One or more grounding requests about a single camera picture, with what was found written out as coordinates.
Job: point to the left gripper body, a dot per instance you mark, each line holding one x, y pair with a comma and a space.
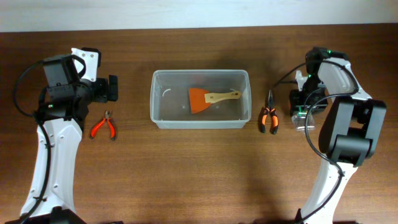
112, 88

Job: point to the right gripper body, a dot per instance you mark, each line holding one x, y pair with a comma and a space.
298, 104

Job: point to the small red diagonal cutters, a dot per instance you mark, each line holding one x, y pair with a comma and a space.
106, 119

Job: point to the clear case of screwdrivers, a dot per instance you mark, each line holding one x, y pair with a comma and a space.
298, 121

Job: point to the orange black needle-nose pliers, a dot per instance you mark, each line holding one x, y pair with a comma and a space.
269, 111

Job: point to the orange scraper wooden handle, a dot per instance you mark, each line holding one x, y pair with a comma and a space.
201, 99

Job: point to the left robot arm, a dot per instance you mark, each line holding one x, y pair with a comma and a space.
72, 85

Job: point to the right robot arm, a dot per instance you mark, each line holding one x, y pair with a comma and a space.
349, 134

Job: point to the clear plastic container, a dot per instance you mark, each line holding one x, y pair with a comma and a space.
170, 104

